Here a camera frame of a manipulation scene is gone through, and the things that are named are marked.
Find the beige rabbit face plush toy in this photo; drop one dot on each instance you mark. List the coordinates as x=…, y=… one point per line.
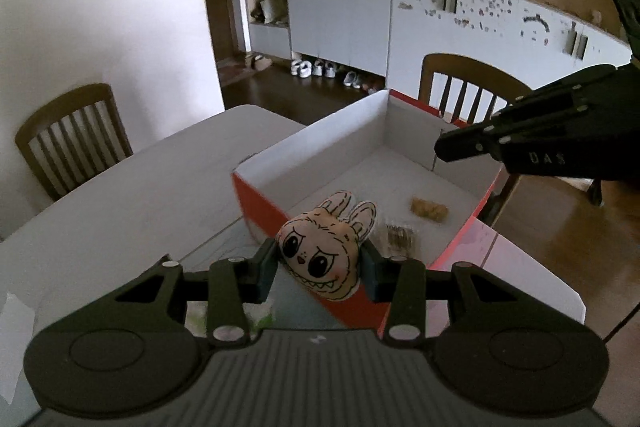
x=320, y=247

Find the dark door mat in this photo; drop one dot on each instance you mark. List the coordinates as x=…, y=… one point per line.
x=235, y=74

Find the red and white cardboard box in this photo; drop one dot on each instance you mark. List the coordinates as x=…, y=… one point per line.
x=325, y=147

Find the white two-door cabinet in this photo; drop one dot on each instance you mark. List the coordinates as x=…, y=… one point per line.
x=330, y=22

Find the wooden slatted chair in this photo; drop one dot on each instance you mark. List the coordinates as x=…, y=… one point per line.
x=465, y=67
x=70, y=104

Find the long white stickered cabinet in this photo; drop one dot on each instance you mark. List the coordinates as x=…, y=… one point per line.
x=500, y=37

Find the clear packet of brown pieces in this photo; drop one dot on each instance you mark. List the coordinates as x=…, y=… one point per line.
x=400, y=236

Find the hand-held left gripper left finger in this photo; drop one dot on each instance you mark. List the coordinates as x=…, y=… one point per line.
x=263, y=274

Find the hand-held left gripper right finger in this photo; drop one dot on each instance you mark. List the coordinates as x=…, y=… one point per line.
x=372, y=274

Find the light cloth bag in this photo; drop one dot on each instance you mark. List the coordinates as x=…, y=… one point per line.
x=275, y=9

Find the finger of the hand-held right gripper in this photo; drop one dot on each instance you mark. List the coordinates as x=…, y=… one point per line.
x=560, y=94
x=465, y=144

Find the pair of beige slippers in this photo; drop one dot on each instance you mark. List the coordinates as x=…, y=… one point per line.
x=260, y=63

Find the row of shoes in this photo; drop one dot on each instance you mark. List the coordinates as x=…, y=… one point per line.
x=320, y=69

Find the white paper tape piece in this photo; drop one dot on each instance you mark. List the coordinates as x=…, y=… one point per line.
x=15, y=347

